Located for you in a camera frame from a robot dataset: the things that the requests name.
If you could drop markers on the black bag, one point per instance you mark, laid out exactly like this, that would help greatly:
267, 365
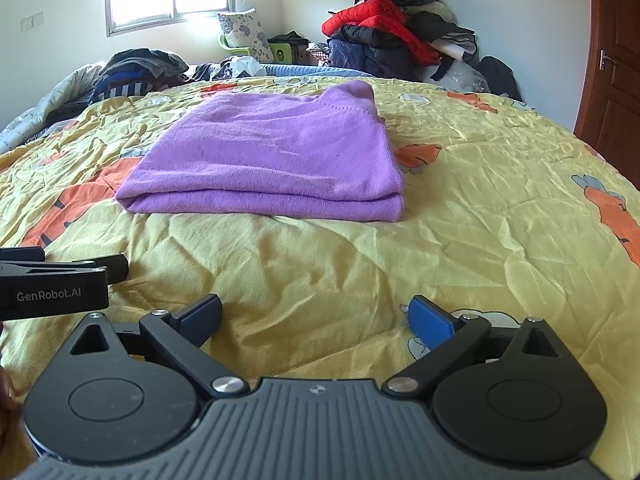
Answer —
497, 77

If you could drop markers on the clear plastic bag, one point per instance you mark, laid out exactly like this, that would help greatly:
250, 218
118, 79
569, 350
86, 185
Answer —
465, 77

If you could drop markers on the person's left hand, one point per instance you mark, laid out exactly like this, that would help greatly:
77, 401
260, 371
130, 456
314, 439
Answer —
7, 390

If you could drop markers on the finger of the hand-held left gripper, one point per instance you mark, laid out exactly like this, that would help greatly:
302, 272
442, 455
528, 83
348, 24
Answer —
117, 267
22, 255

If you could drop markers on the white patterned quilt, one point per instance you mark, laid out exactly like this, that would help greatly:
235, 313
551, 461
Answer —
30, 120

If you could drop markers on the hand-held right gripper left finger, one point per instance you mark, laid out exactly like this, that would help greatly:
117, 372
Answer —
200, 317

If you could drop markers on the wall switch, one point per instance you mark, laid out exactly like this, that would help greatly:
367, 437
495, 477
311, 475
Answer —
32, 21

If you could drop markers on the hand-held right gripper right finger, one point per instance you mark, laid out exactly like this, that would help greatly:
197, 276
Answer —
430, 322

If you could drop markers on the yellow printed blanket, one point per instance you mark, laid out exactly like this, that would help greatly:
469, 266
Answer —
500, 200

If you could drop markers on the navy puffer jacket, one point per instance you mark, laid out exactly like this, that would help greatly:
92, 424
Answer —
365, 57

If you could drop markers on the white cloth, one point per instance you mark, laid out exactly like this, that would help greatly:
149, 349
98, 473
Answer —
242, 66

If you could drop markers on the purple knit sweater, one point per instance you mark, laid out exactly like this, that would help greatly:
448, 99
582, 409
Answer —
270, 160

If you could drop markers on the green plastic chair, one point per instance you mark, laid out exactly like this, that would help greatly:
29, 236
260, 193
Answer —
280, 52

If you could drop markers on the black cloth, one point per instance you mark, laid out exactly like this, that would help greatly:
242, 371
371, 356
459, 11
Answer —
287, 38

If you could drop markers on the checked cloth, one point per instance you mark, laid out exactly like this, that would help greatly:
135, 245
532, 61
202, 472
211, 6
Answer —
319, 53

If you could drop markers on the window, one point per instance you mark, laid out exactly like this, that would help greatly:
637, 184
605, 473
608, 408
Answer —
145, 2

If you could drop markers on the pile of dark striped clothes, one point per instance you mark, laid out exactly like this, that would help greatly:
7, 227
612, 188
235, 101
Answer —
135, 67

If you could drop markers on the blue knit blanket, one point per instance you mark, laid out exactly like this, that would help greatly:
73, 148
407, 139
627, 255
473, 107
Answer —
300, 69

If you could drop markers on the brown wooden door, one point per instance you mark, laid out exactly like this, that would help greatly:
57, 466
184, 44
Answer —
615, 85

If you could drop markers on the floral pillow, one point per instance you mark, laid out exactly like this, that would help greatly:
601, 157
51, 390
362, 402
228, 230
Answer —
245, 30

